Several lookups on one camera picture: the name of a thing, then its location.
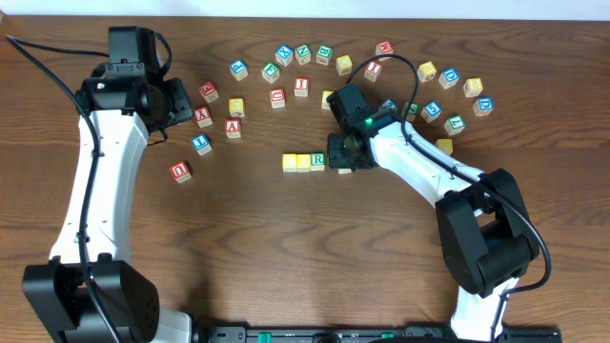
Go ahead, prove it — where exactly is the green R block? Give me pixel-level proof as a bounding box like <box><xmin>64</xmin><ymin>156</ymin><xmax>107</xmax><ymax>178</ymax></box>
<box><xmin>310</xmin><ymin>152</ymin><xmax>326</xmax><ymax>172</ymax></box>

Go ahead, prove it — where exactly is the yellow O block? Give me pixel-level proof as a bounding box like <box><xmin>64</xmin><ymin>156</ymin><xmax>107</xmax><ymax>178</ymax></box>
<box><xmin>296</xmin><ymin>153</ymin><xmax>312</xmax><ymax>172</ymax></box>

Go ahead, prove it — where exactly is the yellow C block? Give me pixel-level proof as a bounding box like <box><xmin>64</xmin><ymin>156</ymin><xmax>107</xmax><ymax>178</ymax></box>
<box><xmin>282</xmin><ymin>153</ymin><xmax>297</xmax><ymax>172</ymax></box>

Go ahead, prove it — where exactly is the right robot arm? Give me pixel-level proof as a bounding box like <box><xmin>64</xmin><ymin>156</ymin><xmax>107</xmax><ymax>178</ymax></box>
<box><xmin>322</xmin><ymin>84</ymin><xmax>549</xmax><ymax>341</ymax></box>

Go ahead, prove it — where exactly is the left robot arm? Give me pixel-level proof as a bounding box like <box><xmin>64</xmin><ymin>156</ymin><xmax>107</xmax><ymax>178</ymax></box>
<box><xmin>22</xmin><ymin>26</ymin><xmax>205</xmax><ymax>342</ymax></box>

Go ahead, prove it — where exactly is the red Y block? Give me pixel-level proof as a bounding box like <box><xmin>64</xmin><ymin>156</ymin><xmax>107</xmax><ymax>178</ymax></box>
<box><xmin>193</xmin><ymin>106</ymin><xmax>213</xmax><ymax>128</ymax></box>

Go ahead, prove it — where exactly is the red E block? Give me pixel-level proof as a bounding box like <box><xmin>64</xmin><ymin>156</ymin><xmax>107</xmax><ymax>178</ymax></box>
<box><xmin>198</xmin><ymin>81</ymin><xmax>219</xmax><ymax>103</ymax></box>

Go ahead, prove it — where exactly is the blue T block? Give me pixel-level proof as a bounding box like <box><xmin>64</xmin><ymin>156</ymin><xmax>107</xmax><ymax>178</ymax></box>
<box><xmin>191</xmin><ymin>134</ymin><xmax>213</xmax><ymax>155</ymax></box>

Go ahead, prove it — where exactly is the yellow S block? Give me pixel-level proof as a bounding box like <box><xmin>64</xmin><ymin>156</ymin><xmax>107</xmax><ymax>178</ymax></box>
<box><xmin>321</xmin><ymin>90</ymin><xmax>333</xmax><ymax>110</ymax></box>

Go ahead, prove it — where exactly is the yellow block left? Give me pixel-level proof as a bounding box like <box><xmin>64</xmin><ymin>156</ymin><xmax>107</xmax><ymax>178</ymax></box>
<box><xmin>229</xmin><ymin>98</ymin><xmax>245</xmax><ymax>117</ymax></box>

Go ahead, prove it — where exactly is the red A block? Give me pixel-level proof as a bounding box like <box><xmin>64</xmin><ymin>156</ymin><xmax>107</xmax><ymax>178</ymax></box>
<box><xmin>225</xmin><ymin>119</ymin><xmax>242</xmax><ymax>139</ymax></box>

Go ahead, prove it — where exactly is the blue 2 block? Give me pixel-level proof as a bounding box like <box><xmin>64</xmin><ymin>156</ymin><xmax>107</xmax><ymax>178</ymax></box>
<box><xmin>379</xmin><ymin>99</ymin><xmax>397</xmax><ymax>111</ymax></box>

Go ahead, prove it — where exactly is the red U block lower left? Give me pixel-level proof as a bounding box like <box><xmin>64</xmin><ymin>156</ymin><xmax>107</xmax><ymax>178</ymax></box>
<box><xmin>170</xmin><ymin>162</ymin><xmax>192</xmax><ymax>183</ymax></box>

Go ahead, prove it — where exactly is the red u block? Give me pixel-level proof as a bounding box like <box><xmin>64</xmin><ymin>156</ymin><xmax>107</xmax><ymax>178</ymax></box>
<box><xmin>170</xmin><ymin>162</ymin><xmax>192</xmax><ymax>183</ymax></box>
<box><xmin>269</xmin><ymin>89</ymin><xmax>286</xmax><ymax>109</ymax></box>

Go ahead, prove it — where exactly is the blue P block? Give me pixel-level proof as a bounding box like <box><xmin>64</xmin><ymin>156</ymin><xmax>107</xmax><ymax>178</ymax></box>
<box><xmin>230</xmin><ymin>60</ymin><xmax>249</xmax><ymax>81</ymax></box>

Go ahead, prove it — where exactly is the green Z block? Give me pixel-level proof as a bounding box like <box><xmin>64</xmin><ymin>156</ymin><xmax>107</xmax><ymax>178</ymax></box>
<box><xmin>402</xmin><ymin>102</ymin><xmax>420</xmax><ymax>122</ymax></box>

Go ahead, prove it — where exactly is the red I block right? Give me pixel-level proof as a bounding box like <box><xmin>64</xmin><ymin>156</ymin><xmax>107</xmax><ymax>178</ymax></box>
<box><xmin>364</xmin><ymin>61</ymin><xmax>382</xmax><ymax>82</ymax></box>

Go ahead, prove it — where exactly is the red i block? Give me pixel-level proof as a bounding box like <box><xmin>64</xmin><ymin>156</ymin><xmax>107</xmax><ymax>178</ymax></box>
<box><xmin>364</xmin><ymin>61</ymin><xmax>382</xmax><ymax>82</ymax></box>
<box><xmin>295</xmin><ymin>77</ymin><xmax>310</xmax><ymax>97</ymax></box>

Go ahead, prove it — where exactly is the red I block centre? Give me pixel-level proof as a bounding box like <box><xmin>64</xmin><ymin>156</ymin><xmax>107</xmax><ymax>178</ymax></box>
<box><xmin>295</xmin><ymin>77</ymin><xmax>310</xmax><ymax>97</ymax></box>

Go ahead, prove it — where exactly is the yellow block top centre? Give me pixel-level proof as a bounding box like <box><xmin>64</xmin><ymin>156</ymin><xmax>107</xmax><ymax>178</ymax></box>
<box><xmin>335</xmin><ymin>55</ymin><xmax>353</xmax><ymax>75</ymax></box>

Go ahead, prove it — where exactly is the blue 5 block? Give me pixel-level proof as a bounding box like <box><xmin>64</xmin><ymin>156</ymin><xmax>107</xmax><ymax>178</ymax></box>
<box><xmin>420</xmin><ymin>101</ymin><xmax>442</xmax><ymax>123</ymax></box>

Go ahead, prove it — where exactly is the red U block centre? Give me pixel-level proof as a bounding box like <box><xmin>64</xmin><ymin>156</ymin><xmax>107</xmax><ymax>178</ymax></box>
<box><xmin>269</xmin><ymin>89</ymin><xmax>286</xmax><ymax>109</ymax></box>

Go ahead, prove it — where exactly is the yellow block lower right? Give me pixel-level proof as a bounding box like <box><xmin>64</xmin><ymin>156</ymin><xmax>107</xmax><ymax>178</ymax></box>
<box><xmin>435</xmin><ymin>138</ymin><xmax>454</xmax><ymax>155</ymax></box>

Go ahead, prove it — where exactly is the green F block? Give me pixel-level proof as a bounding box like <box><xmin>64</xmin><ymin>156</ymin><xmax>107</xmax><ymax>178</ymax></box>
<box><xmin>261</xmin><ymin>62</ymin><xmax>280</xmax><ymax>84</ymax></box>

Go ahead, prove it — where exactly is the green B block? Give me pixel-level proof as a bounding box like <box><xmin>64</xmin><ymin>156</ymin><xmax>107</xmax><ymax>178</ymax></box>
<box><xmin>315</xmin><ymin>45</ymin><xmax>334</xmax><ymax>66</ymax></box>

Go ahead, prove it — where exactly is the red H block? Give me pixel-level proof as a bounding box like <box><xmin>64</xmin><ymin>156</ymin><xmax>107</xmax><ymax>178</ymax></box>
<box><xmin>376</xmin><ymin>41</ymin><xmax>394</xmax><ymax>61</ymax></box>

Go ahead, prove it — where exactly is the green N block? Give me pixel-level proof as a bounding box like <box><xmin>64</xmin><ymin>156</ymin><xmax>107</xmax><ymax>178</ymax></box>
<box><xmin>295</xmin><ymin>44</ymin><xmax>312</xmax><ymax>65</ymax></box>

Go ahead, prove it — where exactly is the yellow block upper right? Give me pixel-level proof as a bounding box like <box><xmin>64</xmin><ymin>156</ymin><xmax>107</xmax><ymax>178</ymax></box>
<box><xmin>417</xmin><ymin>61</ymin><xmax>437</xmax><ymax>83</ymax></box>

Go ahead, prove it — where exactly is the blue X block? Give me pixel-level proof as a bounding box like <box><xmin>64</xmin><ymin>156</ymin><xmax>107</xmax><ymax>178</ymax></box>
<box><xmin>274</xmin><ymin>44</ymin><xmax>294</xmax><ymax>67</ymax></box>

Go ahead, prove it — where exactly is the blue D block upper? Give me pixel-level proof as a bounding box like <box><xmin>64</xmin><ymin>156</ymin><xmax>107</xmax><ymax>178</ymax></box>
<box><xmin>438</xmin><ymin>68</ymin><xmax>460</xmax><ymax>90</ymax></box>

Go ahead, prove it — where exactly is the blue d block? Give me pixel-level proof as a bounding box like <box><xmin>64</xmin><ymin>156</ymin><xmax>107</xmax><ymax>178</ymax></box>
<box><xmin>473</xmin><ymin>97</ymin><xmax>495</xmax><ymax>116</ymax></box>
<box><xmin>438</xmin><ymin>68</ymin><xmax>460</xmax><ymax>90</ymax></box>

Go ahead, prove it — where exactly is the yellow 8 block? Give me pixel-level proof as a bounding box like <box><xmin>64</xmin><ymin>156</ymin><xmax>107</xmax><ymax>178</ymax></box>
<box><xmin>463</xmin><ymin>78</ymin><xmax>484</xmax><ymax>98</ymax></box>

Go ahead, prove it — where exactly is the blue D block right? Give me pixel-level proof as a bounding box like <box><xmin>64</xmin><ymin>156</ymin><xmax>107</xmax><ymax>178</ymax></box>
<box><xmin>473</xmin><ymin>97</ymin><xmax>495</xmax><ymax>116</ymax></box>

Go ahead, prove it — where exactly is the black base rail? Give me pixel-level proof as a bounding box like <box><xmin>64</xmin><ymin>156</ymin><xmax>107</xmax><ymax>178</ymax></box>
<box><xmin>195</xmin><ymin>326</ymin><xmax>562</xmax><ymax>343</ymax></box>

